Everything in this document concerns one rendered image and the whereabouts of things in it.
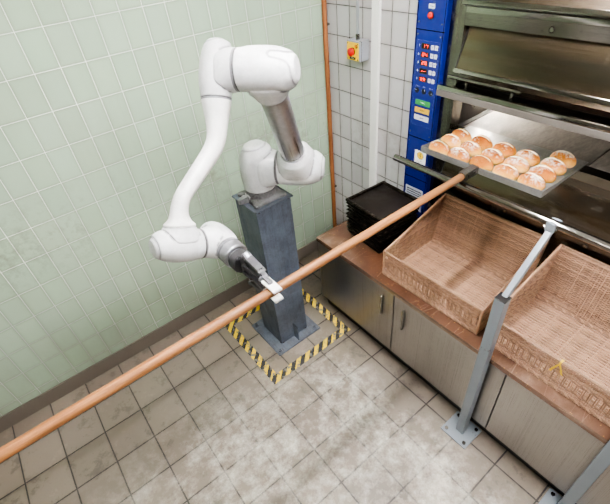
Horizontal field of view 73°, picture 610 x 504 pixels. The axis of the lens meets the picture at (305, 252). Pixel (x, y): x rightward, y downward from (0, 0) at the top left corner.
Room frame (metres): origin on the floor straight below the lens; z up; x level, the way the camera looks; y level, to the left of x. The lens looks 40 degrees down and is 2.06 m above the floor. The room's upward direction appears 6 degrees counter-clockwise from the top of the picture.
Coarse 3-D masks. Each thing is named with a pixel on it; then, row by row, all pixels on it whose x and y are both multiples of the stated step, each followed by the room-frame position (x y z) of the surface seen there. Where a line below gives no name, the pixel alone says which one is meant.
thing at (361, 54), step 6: (348, 42) 2.35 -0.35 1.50; (354, 42) 2.31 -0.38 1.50; (360, 42) 2.29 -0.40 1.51; (366, 42) 2.31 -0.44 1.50; (348, 48) 2.35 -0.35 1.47; (354, 48) 2.31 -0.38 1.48; (360, 48) 2.29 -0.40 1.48; (366, 48) 2.31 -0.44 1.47; (354, 54) 2.31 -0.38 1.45; (360, 54) 2.29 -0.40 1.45; (366, 54) 2.31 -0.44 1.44; (354, 60) 2.31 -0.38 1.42; (360, 60) 2.29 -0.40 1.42
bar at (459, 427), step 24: (480, 192) 1.31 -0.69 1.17; (528, 216) 1.14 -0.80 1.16; (600, 240) 0.96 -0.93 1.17; (528, 264) 1.02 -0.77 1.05; (504, 312) 0.95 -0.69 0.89; (480, 360) 0.95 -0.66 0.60; (480, 384) 0.95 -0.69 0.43; (456, 432) 0.95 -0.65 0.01; (600, 456) 0.56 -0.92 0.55; (576, 480) 0.58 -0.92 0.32
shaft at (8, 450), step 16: (432, 192) 1.28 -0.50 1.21; (416, 208) 1.22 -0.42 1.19; (384, 224) 1.13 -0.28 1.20; (352, 240) 1.06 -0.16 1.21; (336, 256) 1.00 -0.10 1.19; (304, 272) 0.93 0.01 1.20; (240, 304) 0.83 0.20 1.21; (256, 304) 0.83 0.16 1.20; (224, 320) 0.77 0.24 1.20; (192, 336) 0.73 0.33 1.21; (160, 352) 0.69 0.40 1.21; (176, 352) 0.69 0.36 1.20; (144, 368) 0.64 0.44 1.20; (112, 384) 0.60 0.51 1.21; (128, 384) 0.61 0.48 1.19; (80, 400) 0.57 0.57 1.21; (96, 400) 0.57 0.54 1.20; (64, 416) 0.53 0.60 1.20; (32, 432) 0.50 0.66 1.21; (48, 432) 0.51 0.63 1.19; (0, 448) 0.47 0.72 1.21; (16, 448) 0.47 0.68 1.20
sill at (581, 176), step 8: (456, 128) 1.86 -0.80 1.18; (584, 168) 1.38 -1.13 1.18; (592, 168) 1.37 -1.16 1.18; (576, 176) 1.37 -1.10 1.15; (584, 176) 1.34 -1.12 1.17; (592, 176) 1.32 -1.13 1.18; (600, 176) 1.31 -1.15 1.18; (608, 176) 1.30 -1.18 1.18; (592, 184) 1.31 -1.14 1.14; (600, 184) 1.29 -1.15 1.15; (608, 184) 1.27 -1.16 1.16
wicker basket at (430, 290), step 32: (416, 224) 1.67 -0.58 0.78; (448, 224) 1.72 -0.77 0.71; (480, 224) 1.60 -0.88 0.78; (512, 224) 1.49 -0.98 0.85; (384, 256) 1.53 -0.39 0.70; (416, 256) 1.63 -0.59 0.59; (448, 256) 1.60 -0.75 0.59; (512, 256) 1.43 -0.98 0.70; (416, 288) 1.36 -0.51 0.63; (448, 288) 1.37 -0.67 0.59; (480, 288) 1.35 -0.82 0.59; (480, 320) 1.09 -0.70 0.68
